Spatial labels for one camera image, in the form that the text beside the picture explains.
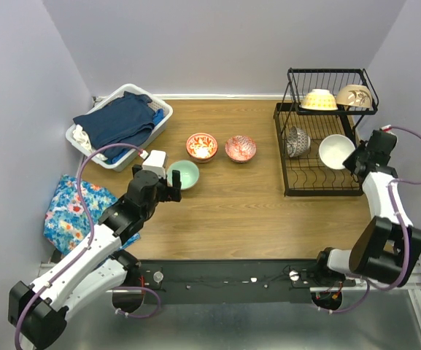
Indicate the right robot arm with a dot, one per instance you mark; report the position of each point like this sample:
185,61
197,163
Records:
389,247

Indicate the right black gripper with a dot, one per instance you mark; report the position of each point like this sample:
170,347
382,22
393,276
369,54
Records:
349,162

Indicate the brown lattice pattern bowl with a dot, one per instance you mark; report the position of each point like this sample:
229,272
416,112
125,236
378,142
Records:
298,142

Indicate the celadon green bowl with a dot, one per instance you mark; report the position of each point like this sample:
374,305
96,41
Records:
189,173

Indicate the yellow patterned bowl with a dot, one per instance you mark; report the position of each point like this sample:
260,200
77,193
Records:
319,100

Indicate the aluminium frame rail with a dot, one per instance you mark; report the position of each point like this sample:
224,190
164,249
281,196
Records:
413,287

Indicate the white ribbed bowl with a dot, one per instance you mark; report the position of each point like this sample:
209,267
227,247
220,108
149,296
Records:
334,150

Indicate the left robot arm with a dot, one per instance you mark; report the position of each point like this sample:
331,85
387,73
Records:
40,311

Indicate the dark blue folded garment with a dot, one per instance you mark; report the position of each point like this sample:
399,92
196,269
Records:
128,119

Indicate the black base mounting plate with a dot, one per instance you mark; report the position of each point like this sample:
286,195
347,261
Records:
228,281

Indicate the black two-tier dish rack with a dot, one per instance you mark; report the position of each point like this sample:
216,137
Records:
306,175

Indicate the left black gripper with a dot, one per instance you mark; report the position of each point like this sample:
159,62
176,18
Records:
171,193

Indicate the blue zigzag pattern bowl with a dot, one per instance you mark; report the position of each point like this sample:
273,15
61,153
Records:
240,149

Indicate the blue floral fabric bag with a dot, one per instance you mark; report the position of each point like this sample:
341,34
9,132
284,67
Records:
66,223

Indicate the white plastic laundry basket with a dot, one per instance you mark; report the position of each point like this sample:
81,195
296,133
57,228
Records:
104,158

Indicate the orange floral pattern bowl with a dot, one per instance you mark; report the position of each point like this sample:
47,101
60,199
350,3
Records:
199,141

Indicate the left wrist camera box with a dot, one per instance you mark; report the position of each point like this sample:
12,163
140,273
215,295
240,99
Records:
156,163

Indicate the white crumpled cloth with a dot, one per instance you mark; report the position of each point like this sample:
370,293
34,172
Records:
82,138

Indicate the beige bowl brown leaf pattern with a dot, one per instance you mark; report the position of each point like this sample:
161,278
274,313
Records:
354,96

